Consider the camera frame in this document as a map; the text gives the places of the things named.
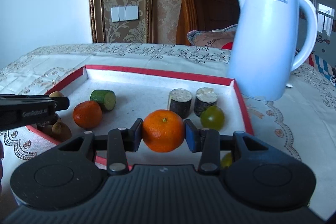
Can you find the patterned pillow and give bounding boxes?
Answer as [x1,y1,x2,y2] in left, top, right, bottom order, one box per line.
[187,24,238,50]

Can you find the red shallow box tray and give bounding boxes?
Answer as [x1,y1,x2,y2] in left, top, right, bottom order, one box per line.
[25,64,255,171]

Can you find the white electric kettle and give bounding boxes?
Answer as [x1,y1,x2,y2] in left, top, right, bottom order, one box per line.
[227,0,318,101]

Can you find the small tan potato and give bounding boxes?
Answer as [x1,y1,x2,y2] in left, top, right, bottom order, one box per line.
[49,91,64,98]

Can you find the green cucumber piece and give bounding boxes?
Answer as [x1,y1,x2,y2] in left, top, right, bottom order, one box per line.
[90,90,117,111]

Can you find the white embroidered tablecloth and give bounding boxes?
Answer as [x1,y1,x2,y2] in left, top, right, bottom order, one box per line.
[1,43,335,219]

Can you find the dark sugarcane piece flat top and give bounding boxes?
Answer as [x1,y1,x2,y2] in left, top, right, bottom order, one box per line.
[167,88,193,119]

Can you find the white wall switch panel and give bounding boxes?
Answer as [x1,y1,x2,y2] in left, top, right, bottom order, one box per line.
[110,6,139,23]

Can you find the person left hand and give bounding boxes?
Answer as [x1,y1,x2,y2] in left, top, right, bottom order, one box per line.
[0,142,4,194]

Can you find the dark sugarcane piece chipped top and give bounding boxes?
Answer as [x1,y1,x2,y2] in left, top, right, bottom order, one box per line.
[194,88,218,117]

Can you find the striped colourful bedding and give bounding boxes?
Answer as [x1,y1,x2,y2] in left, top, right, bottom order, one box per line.
[305,53,336,86]

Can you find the brown kiwi fruit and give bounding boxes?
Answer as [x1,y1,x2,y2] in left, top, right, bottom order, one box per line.
[51,122,72,142]

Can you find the green tomato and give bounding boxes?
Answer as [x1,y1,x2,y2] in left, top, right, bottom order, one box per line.
[220,152,233,169]
[200,105,225,131]

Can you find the sliding door wardrobe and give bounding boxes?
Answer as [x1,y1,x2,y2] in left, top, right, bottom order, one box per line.
[279,0,336,62]

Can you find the orange mandarin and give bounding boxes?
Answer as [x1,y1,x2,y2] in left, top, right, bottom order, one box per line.
[72,101,102,129]
[142,110,185,153]

